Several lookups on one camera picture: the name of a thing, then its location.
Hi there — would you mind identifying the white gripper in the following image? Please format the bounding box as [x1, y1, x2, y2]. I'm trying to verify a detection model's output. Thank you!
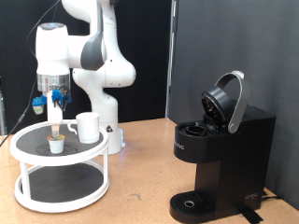
[46, 91, 64, 138]

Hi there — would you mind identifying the orange-rimmed coffee pod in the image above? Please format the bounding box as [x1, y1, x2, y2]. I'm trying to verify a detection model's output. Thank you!
[47, 133, 66, 155]

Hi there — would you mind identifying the white mug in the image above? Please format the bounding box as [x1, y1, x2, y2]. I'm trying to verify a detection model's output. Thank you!
[66, 112, 101, 145]

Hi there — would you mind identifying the black Keurig coffee machine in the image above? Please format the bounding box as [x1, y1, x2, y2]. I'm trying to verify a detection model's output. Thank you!
[168, 70, 277, 224]

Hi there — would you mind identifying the white two-tier turntable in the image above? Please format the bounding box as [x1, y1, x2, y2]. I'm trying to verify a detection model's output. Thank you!
[8, 119, 110, 214]

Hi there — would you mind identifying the vertical metal corner strip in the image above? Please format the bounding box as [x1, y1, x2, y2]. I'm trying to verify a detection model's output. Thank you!
[164, 0, 179, 119]

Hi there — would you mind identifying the black tape strip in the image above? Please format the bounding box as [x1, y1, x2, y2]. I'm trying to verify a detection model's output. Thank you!
[240, 208, 265, 224]

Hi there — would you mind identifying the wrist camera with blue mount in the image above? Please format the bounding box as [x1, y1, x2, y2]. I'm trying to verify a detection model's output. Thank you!
[32, 95, 49, 116]

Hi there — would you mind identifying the blue cable clip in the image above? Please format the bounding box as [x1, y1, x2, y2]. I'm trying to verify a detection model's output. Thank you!
[50, 89, 73, 110]

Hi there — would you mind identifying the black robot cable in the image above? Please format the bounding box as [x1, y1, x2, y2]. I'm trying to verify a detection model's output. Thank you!
[0, 0, 64, 148]

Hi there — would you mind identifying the grey metal frame post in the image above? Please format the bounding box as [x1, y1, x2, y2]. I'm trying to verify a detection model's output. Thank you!
[0, 77, 7, 136]

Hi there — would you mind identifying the black power cord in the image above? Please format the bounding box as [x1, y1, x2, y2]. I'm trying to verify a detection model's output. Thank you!
[261, 189, 283, 202]

